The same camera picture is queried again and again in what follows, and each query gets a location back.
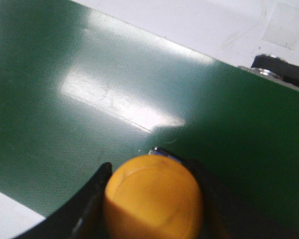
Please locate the green conveyor belt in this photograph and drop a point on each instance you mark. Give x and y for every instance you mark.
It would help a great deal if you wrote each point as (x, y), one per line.
(79, 88)

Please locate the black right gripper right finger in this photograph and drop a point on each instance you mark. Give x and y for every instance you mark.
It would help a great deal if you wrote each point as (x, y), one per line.
(230, 217)

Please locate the yellow mushroom push button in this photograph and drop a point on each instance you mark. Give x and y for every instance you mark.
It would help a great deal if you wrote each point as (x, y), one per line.
(153, 197)

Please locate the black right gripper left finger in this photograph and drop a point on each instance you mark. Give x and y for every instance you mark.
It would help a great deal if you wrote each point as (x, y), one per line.
(80, 217)

